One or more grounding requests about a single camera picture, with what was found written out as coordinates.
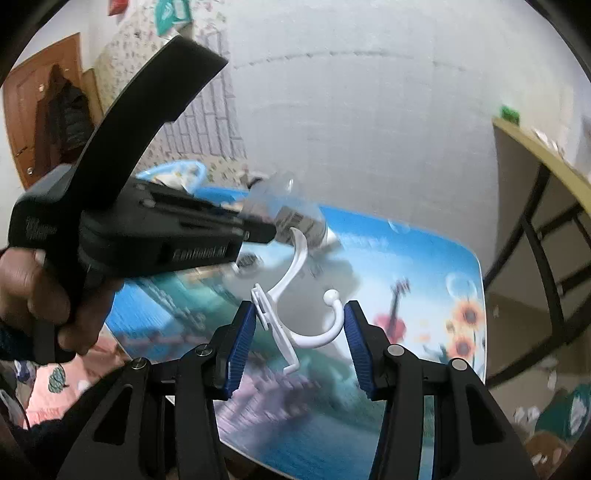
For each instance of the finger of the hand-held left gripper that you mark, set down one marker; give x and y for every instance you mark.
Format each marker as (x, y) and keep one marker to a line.
(217, 208)
(258, 232)

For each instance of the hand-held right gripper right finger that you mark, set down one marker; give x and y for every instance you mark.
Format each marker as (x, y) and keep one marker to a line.
(358, 350)

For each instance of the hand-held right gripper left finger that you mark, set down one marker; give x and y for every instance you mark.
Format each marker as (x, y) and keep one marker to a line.
(238, 350)

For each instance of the white plastic hook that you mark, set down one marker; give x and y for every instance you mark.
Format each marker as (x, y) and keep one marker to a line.
(318, 341)

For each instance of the light blue plastic basin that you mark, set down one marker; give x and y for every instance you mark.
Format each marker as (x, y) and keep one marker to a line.
(147, 173)

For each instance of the printed blue desktop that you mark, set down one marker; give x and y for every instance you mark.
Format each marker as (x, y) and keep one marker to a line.
(406, 249)

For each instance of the person's left hand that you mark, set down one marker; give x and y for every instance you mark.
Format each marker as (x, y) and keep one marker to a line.
(23, 286)

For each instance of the black puffer jacket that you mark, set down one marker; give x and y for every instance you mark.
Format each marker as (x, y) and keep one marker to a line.
(69, 122)

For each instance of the brown wooden door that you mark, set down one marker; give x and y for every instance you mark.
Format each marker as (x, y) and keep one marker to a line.
(23, 115)

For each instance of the brown coat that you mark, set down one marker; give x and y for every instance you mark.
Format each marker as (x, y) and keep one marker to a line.
(55, 78)

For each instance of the white crumpled paper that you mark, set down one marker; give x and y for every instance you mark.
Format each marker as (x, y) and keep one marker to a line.
(551, 374)
(526, 413)

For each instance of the pink printed blanket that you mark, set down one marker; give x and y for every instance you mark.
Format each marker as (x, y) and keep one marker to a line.
(51, 406)

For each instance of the green tissue box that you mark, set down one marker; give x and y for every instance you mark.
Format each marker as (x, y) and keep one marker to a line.
(173, 14)

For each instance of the green printed bag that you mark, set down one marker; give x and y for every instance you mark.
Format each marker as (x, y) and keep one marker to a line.
(561, 413)

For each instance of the red box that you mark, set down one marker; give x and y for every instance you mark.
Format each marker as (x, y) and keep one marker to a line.
(118, 5)

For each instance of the small green box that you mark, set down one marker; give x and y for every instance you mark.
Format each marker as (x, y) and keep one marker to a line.
(510, 114)

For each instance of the round table with black frame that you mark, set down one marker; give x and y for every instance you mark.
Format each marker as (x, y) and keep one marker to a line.
(548, 286)

